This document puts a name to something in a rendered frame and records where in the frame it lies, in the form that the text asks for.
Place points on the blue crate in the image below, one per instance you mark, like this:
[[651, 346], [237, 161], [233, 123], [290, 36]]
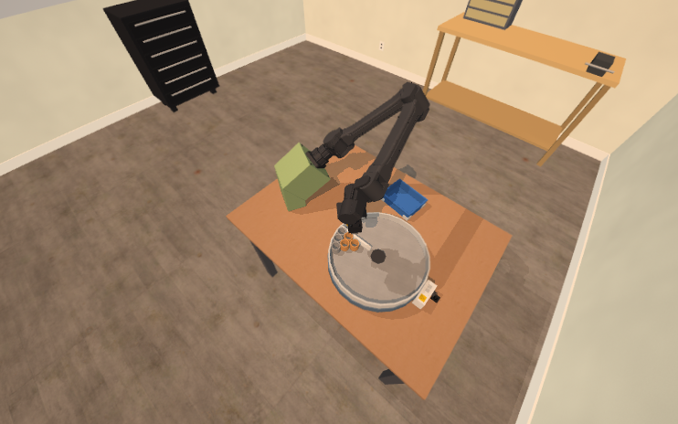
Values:
[[400, 195]]

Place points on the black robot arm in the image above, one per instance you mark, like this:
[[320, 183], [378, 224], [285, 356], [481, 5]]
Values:
[[339, 142]]

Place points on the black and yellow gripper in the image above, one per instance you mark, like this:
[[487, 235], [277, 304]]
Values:
[[338, 206]]

